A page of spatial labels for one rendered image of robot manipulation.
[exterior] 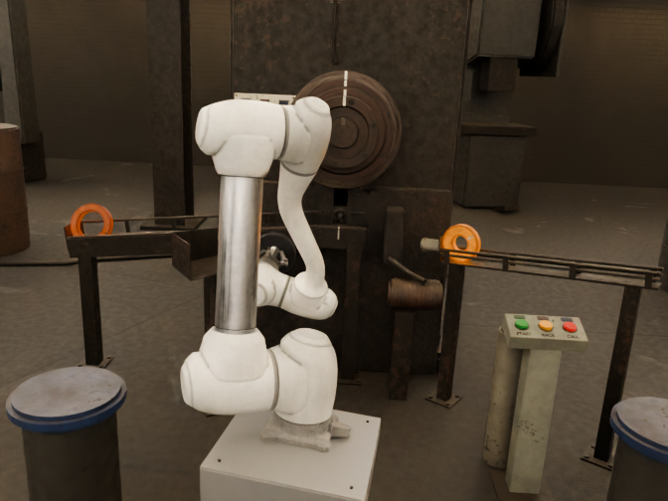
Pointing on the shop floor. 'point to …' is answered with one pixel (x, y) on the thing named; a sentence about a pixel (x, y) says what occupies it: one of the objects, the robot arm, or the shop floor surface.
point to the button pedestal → (534, 404)
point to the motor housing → (398, 288)
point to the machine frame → (438, 134)
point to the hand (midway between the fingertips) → (273, 250)
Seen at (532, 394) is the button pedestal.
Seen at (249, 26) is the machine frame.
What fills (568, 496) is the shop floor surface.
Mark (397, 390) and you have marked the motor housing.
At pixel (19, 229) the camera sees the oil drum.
